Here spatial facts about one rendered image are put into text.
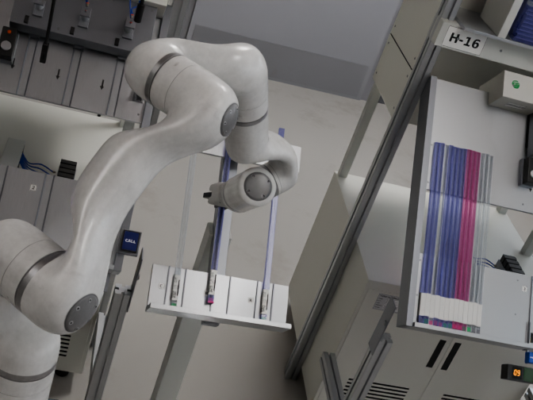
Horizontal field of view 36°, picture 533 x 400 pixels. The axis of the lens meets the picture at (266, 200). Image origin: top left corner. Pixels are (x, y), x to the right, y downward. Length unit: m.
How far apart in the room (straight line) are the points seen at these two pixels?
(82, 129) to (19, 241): 1.44
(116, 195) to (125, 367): 1.54
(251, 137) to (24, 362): 0.59
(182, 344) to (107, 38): 0.84
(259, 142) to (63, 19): 0.71
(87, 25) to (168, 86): 0.78
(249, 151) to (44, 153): 1.10
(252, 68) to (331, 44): 3.80
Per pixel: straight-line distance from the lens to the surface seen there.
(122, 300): 2.12
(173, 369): 2.38
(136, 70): 1.42
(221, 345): 3.04
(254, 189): 1.74
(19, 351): 1.45
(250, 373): 2.98
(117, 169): 1.36
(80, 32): 2.13
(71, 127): 2.80
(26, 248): 1.38
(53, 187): 2.07
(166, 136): 1.34
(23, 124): 2.76
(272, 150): 1.69
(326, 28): 5.23
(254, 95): 1.53
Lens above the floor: 1.94
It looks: 29 degrees down
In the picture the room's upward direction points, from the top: 20 degrees clockwise
